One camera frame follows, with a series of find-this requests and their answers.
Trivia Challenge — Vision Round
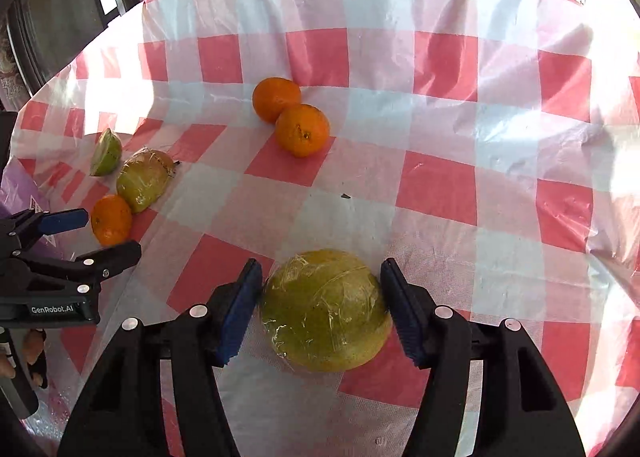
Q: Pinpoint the red white checkered tablecloth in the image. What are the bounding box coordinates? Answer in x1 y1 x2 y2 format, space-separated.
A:
12 0 639 455

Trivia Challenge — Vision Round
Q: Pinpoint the green half fruit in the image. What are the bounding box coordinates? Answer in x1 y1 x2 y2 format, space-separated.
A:
90 128 122 177

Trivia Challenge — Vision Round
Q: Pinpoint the small green fruit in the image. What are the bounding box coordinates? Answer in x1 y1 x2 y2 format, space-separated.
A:
116 147 177 214

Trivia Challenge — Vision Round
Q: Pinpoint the large green fruit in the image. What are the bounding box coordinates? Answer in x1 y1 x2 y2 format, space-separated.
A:
260 249 392 373

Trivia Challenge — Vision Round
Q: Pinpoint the person's left hand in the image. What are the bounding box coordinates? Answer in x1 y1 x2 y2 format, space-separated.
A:
0 329 49 389

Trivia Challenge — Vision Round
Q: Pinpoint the orange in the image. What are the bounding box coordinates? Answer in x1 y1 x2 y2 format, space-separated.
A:
252 77 302 124
90 195 132 247
274 104 331 158

